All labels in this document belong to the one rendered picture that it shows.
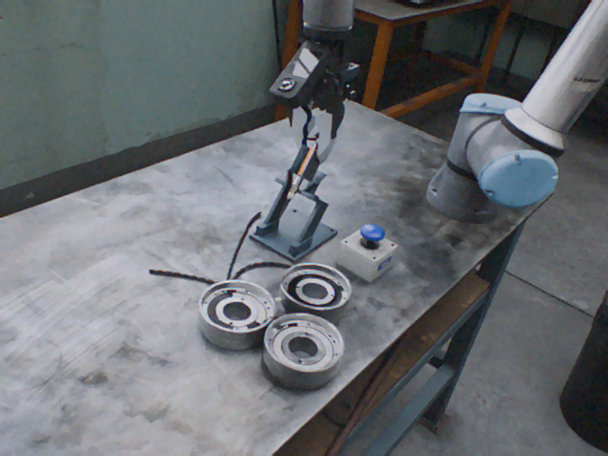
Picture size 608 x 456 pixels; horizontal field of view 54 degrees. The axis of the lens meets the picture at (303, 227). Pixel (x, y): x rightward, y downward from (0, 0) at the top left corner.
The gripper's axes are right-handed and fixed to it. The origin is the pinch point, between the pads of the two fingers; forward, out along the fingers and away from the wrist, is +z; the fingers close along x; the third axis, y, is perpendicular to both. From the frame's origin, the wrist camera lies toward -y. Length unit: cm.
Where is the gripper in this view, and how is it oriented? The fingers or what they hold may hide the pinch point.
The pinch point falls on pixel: (311, 155)
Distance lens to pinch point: 96.4
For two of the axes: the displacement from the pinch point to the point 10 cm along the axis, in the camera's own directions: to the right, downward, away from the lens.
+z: -0.6, 8.6, 5.0
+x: -8.5, -3.1, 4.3
